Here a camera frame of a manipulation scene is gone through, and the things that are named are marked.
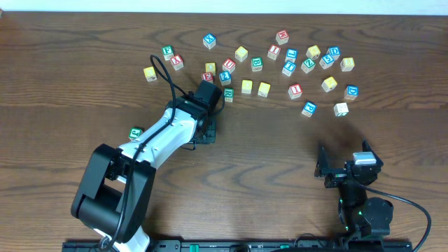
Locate yellow block far left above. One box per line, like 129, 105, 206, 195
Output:
143, 66, 157, 82

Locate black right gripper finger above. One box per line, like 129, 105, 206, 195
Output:
314, 146, 330, 177
362, 140, 381, 162

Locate red E wooden block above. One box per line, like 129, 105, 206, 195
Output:
201, 72, 214, 83

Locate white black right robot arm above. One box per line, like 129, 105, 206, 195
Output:
314, 141, 393, 239

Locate red X wooden block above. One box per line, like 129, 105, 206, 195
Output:
169, 55, 184, 71

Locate blue T wooden block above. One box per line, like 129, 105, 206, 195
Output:
282, 61, 297, 77

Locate green F wooden block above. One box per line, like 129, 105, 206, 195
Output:
162, 45, 174, 61

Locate red U block upper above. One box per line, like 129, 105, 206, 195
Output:
222, 58, 236, 74

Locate plain L green 7 block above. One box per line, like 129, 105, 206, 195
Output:
333, 102, 349, 117

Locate yellow block centre left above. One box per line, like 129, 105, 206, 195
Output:
241, 80, 253, 95

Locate red i block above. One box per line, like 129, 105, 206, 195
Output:
288, 83, 303, 99
267, 45, 281, 60

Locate red H wooden block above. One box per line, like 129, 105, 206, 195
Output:
276, 30, 289, 45

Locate blue D upper block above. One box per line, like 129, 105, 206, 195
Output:
326, 46, 341, 60

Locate green Z wooden block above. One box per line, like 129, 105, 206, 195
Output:
301, 58, 316, 74

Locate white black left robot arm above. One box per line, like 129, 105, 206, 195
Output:
71, 80, 223, 251

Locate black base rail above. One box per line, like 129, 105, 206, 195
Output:
62, 239, 413, 252

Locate yellow block upper middle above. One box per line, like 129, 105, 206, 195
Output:
235, 46, 249, 62

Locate blue P wooden block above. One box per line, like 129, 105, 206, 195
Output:
302, 101, 317, 118

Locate yellow block upper right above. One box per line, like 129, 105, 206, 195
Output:
306, 45, 321, 60

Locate blue d block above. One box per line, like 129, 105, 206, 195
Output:
344, 85, 359, 100
326, 46, 341, 60

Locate blue D lower block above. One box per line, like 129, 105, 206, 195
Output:
344, 85, 359, 100

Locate blue X wooden block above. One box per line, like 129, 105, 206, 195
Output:
203, 34, 216, 50

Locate yellow block near E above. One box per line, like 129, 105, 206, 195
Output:
205, 62, 216, 76

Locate yellow block centre right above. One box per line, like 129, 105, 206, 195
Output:
258, 82, 271, 97

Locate green J wooden block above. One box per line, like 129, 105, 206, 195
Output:
128, 127, 144, 141

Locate blue 2 wooden block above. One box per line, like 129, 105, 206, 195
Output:
218, 71, 232, 86

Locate green B wooden block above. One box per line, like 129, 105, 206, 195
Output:
251, 57, 263, 71

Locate blue 5 wooden block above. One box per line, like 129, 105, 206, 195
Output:
319, 54, 335, 69

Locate green R wooden block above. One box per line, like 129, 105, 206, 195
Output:
224, 88, 235, 102

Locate yellow 8 wooden block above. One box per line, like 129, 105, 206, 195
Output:
340, 57, 355, 72

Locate blue L wooden block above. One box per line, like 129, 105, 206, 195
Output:
285, 48, 298, 63

